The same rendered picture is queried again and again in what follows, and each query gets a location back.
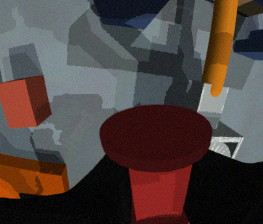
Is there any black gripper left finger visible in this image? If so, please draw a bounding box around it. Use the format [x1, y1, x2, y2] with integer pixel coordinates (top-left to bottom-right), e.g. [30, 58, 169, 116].
[0, 155, 131, 224]

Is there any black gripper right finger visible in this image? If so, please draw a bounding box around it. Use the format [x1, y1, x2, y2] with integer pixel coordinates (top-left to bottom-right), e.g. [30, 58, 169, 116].
[183, 149, 263, 224]

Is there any blue rectangular frame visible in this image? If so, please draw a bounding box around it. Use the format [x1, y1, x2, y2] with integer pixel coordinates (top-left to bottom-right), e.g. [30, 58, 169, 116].
[94, 0, 263, 60]

